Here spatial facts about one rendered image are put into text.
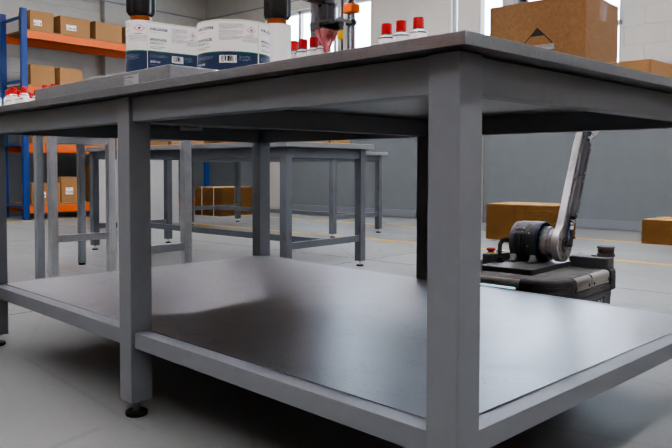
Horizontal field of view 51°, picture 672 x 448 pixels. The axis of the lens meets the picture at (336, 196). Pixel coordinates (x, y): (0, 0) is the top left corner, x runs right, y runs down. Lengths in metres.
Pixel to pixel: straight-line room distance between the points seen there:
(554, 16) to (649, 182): 5.54
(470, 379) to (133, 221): 1.01
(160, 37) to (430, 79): 1.27
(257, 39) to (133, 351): 0.87
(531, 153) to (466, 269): 7.01
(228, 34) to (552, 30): 0.92
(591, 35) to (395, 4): 7.22
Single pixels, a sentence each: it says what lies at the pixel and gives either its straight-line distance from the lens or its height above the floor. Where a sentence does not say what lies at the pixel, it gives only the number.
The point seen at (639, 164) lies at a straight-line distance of 7.66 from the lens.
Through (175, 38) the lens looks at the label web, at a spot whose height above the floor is 1.02.
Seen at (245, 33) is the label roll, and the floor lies 0.99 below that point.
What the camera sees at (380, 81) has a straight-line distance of 1.19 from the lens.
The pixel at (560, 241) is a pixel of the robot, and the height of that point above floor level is 0.35.
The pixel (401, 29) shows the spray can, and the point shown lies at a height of 1.06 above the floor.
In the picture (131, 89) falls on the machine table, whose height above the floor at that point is 0.82.
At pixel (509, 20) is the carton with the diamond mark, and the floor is 1.07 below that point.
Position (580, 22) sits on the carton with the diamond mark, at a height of 1.04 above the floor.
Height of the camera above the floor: 0.64
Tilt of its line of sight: 2 degrees down
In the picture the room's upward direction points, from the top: straight up
